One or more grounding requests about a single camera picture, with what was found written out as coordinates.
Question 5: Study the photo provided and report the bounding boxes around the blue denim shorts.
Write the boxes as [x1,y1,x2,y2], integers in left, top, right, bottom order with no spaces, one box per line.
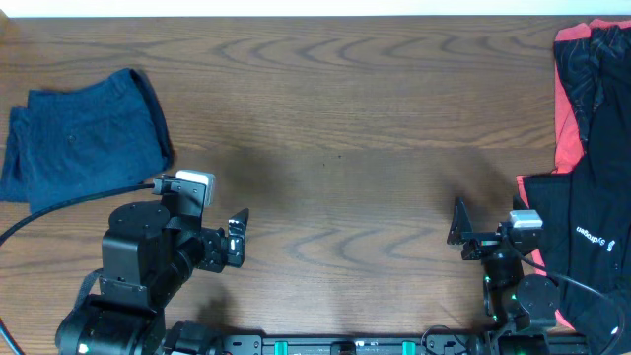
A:
[1,68,175,212]

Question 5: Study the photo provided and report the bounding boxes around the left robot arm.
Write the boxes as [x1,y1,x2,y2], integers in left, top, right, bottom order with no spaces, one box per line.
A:
[55,197,249,355]

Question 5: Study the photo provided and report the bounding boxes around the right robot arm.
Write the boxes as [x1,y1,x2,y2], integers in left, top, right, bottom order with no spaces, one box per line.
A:
[447,197,560,355]

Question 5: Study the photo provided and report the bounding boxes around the red and black garment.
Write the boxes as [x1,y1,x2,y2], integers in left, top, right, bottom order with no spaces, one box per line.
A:
[518,20,630,354]

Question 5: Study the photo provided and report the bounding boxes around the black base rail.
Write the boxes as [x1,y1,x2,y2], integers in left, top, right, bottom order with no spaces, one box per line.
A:
[162,322,593,355]

